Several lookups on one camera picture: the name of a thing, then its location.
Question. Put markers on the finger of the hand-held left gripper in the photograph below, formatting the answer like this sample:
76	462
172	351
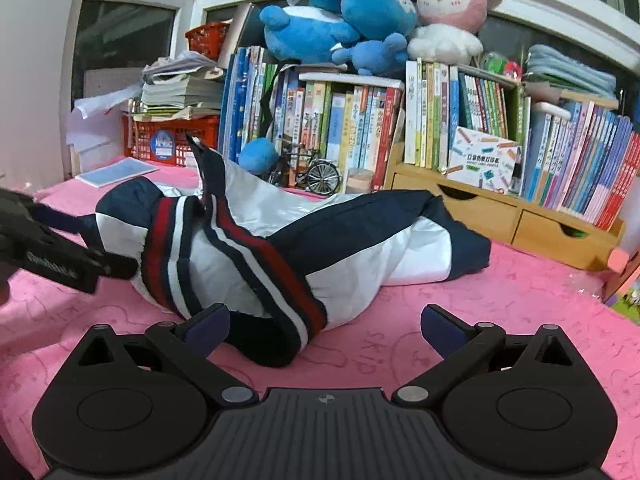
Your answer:
117	266
55	221

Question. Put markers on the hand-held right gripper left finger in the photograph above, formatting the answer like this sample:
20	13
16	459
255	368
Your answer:
210	327

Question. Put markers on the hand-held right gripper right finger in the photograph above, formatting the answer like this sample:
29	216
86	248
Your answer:
440	330

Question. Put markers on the navy white striped jacket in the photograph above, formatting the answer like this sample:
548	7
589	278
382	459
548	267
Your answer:
350	260

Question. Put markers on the pink rabbit-print blanket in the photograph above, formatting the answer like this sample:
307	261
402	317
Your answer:
500	290

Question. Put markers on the blue notebook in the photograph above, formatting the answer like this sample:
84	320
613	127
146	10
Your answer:
117	172

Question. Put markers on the loose white papers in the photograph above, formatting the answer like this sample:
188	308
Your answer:
95	115

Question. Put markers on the wooden drawer organizer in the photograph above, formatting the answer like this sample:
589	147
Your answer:
480	210

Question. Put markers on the red plastic crate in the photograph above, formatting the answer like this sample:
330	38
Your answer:
200	135

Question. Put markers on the beige tape roll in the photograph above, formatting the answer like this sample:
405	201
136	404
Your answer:
360	181

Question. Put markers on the white printed box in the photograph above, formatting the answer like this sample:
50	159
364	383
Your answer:
482	160

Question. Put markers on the round blue plush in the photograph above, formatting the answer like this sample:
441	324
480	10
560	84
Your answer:
257	155

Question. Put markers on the stack of workbooks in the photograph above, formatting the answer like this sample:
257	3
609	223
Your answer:
180	92

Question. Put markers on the black model bicycle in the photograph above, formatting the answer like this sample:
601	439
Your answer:
320	175

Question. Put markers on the row of tall blue books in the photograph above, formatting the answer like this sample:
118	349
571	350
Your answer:
245	105

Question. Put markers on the row of picture books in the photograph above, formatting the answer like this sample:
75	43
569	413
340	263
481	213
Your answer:
350	130

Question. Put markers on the row of green white books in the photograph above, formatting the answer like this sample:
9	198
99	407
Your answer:
435	110

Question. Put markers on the row of pink blue books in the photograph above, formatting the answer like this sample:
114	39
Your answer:
585	160

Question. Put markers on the small red basket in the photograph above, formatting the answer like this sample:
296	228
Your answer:
207	40

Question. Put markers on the grey flat board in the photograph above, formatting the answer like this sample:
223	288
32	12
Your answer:
242	30

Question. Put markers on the green red small toy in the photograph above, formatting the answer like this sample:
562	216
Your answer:
500	66

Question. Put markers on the small blue plush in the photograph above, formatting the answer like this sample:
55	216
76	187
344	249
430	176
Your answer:
372	55

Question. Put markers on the light blue folded cloth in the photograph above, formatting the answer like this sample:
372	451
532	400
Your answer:
570	70

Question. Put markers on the pink white rabbit plush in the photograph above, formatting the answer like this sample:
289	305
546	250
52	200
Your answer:
450	5

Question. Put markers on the blue cat plush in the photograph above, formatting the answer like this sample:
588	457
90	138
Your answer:
375	7

